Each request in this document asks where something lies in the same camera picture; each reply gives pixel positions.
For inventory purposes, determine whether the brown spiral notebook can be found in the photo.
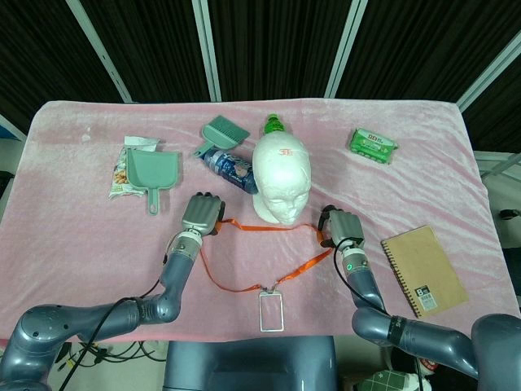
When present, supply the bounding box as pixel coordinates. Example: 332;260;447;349
380;225;470;319

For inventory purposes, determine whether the white foam mannequin head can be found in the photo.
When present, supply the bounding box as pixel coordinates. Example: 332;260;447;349
251;133;313;225

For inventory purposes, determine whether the green plastic dustpan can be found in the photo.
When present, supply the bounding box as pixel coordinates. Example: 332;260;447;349
125;147;180;216

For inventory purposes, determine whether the green hand brush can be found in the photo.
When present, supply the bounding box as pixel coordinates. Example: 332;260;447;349
193;115;250;159

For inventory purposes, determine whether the black floor cable bundle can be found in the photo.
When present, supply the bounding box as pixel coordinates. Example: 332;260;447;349
56;340;168;372

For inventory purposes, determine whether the white frame post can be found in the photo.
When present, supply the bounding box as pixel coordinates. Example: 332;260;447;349
324;0;370;99
64;0;134;103
455;36;521;111
190;0;223;102

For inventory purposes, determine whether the nut snack bag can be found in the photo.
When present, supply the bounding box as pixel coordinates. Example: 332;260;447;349
107;135;160;200

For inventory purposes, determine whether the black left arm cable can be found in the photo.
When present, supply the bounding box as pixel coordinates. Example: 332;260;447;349
60;244;170;391

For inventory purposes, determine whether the grey-blue robot torso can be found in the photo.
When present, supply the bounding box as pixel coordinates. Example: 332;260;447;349
162;336;339;391

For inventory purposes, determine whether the pink plush table cloth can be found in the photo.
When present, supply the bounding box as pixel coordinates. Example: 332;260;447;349
0;97;521;344

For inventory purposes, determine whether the left grey five-finger robot hand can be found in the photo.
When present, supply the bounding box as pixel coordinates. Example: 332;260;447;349
180;191;226;237

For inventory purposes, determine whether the green white grid box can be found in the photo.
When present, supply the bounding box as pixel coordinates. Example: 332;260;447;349
357;368;413;391

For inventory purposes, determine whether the right grey five-finger robot hand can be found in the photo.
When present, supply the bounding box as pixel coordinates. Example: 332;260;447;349
317;205;366;249

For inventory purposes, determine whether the green capped bottle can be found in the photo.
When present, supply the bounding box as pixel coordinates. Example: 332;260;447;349
263;114;287;136

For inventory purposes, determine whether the dark blue plastic bottle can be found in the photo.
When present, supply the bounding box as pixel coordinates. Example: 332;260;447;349
202;147;260;195

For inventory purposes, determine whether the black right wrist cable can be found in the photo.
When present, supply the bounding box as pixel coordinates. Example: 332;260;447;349
332;239;394;315

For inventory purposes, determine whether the orange lanyard with badge holder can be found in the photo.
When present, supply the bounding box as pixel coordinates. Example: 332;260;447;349
199;218;334;292

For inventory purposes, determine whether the green wet wipes pack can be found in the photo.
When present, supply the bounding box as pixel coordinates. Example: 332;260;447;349
348;127;399;164

